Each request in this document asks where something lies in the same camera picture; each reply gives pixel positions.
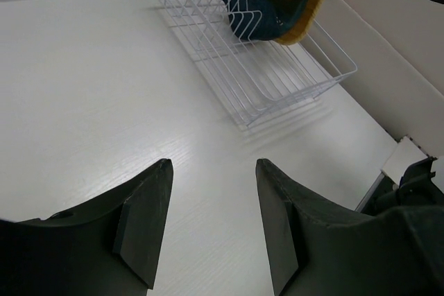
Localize teal round plate white blossoms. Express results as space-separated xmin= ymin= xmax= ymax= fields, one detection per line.
xmin=271 ymin=0 xmax=309 ymax=45

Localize aluminium base rail with mounts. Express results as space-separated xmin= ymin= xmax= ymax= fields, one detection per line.
xmin=356 ymin=136 xmax=443 ymax=216

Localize woven bamboo square plate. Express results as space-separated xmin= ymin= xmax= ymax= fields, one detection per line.
xmin=274 ymin=0 xmax=324 ymax=46

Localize dark blue leaf-shaped plate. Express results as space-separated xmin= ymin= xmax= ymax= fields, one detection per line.
xmin=222 ymin=0 xmax=280 ymax=41

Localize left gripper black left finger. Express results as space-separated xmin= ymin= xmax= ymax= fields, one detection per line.
xmin=1 ymin=159 xmax=173 ymax=295

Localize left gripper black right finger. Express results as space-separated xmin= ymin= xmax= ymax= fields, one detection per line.
xmin=256 ymin=159 xmax=443 ymax=295

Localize white wire dish rack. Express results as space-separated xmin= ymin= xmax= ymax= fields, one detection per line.
xmin=160 ymin=0 xmax=357 ymax=127

